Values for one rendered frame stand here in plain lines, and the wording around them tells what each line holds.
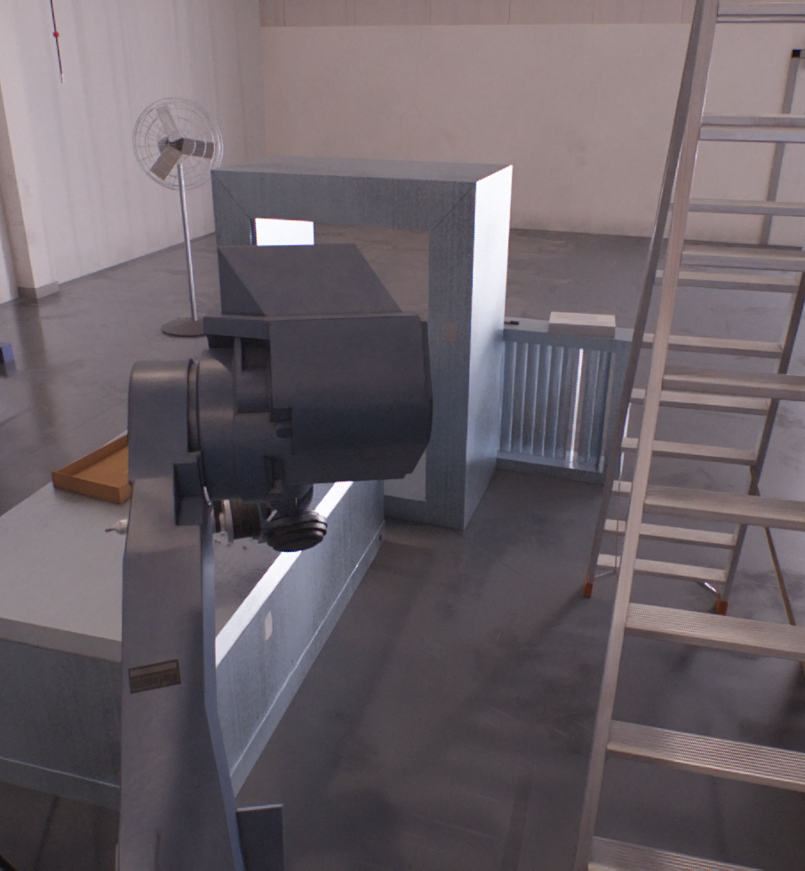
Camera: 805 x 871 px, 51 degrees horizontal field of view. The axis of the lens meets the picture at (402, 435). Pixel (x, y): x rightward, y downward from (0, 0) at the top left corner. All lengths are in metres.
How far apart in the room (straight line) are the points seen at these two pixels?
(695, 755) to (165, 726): 0.96
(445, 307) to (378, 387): 2.38
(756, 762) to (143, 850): 1.07
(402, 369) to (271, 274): 0.28
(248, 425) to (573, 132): 10.15
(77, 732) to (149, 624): 1.42
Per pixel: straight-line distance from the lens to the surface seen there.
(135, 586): 1.29
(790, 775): 1.76
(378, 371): 1.24
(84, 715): 2.61
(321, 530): 2.39
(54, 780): 2.87
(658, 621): 1.67
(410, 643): 3.27
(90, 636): 2.37
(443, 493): 3.92
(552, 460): 4.56
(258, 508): 2.36
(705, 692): 3.24
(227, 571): 2.53
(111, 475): 3.17
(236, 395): 1.29
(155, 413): 1.33
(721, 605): 3.60
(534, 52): 11.33
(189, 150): 6.96
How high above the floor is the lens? 2.00
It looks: 24 degrees down
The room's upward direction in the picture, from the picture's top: straight up
